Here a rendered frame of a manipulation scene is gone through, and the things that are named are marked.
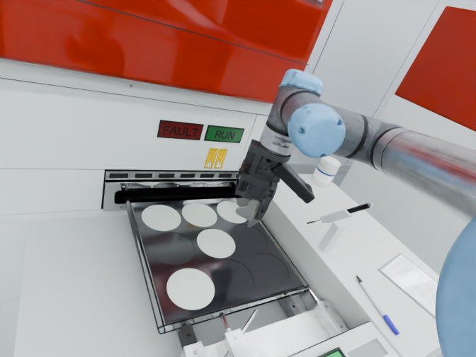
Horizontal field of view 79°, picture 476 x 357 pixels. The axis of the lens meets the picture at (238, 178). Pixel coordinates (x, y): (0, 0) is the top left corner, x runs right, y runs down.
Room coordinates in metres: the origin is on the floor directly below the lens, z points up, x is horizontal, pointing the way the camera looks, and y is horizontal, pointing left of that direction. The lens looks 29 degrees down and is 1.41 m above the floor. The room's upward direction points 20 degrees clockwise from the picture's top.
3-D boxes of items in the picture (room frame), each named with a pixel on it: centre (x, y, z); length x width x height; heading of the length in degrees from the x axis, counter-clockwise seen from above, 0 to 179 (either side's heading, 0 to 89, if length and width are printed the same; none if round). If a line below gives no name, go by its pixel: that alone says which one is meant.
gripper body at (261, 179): (0.56, -0.04, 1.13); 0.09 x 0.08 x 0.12; 97
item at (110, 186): (0.71, 0.14, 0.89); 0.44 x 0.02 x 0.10; 127
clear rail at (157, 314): (0.44, 0.14, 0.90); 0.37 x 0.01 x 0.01; 37
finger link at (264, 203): (0.54, -0.07, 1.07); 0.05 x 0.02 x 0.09; 7
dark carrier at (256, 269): (0.55, 0.00, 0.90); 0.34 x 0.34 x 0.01; 37
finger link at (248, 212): (0.54, -0.05, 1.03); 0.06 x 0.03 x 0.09; 97
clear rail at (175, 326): (0.41, -0.11, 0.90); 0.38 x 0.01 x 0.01; 127
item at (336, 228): (0.62, -0.26, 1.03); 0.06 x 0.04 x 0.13; 37
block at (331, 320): (0.45, -0.31, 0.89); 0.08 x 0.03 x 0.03; 37
